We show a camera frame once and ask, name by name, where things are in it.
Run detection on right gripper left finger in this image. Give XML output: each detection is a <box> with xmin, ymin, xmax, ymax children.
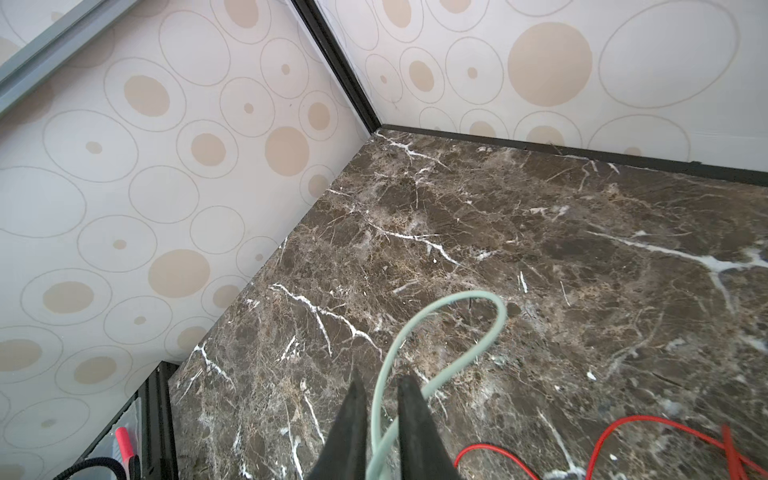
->
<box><xmin>308</xmin><ymin>379</ymin><xmax>368</xmax><ymax>480</ymax></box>

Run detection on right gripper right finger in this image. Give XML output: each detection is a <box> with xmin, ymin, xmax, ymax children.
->
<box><xmin>398</xmin><ymin>375</ymin><xmax>461</xmax><ymax>480</ymax></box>

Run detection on mint green headphone cable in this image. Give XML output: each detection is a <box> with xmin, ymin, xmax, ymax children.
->
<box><xmin>365</xmin><ymin>290</ymin><xmax>509</xmax><ymax>480</ymax></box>

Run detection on red headphone cable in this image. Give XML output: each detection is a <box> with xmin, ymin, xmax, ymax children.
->
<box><xmin>453</xmin><ymin>415</ymin><xmax>768</xmax><ymax>480</ymax></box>

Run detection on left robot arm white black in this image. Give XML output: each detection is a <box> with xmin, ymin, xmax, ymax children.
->
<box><xmin>54</xmin><ymin>457</ymin><xmax>128</xmax><ymax>480</ymax></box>

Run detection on pink marker pen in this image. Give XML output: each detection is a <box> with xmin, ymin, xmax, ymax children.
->
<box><xmin>115</xmin><ymin>427</ymin><xmax>141</xmax><ymax>480</ymax></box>

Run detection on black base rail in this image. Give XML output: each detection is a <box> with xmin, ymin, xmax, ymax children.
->
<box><xmin>78</xmin><ymin>362</ymin><xmax>179</xmax><ymax>479</ymax></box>

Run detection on black vertical frame post left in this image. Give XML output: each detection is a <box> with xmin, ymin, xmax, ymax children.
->
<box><xmin>290</xmin><ymin>0</ymin><xmax>381</xmax><ymax>134</ymax></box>

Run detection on diagonal aluminium rail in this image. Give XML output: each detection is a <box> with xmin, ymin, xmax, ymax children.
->
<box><xmin>1</xmin><ymin>0</ymin><xmax>139</xmax><ymax>116</ymax></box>

